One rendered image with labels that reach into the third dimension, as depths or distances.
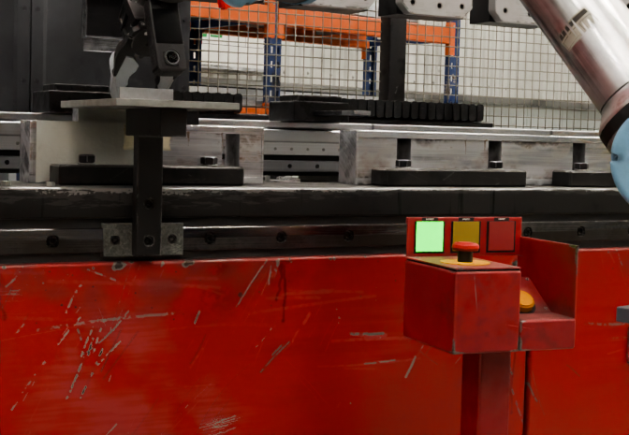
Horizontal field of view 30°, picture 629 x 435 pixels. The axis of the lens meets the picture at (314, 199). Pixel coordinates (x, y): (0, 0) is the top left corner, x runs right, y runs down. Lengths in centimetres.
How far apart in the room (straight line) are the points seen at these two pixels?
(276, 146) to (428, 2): 41
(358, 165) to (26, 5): 75
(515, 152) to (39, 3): 96
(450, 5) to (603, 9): 89
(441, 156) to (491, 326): 54
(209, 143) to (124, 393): 43
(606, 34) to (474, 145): 95
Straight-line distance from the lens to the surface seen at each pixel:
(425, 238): 177
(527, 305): 176
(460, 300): 163
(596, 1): 126
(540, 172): 226
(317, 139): 228
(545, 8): 127
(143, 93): 178
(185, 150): 189
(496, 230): 183
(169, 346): 178
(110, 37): 187
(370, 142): 204
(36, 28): 237
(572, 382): 220
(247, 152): 193
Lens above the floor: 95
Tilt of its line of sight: 3 degrees down
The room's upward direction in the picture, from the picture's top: 1 degrees clockwise
